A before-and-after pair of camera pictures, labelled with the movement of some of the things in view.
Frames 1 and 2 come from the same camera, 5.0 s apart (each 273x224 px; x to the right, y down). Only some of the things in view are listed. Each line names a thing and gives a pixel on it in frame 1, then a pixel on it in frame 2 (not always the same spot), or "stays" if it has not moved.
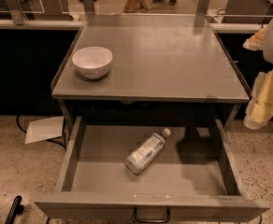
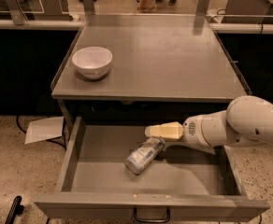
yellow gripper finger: x=255 y=42 -> x=170 y=126
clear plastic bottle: x=147 y=152 stays
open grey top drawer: x=193 y=176 stays
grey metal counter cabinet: x=163 y=66 stays
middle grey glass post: x=88 y=0 stays
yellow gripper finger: x=268 y=95 -> x=168 y=133
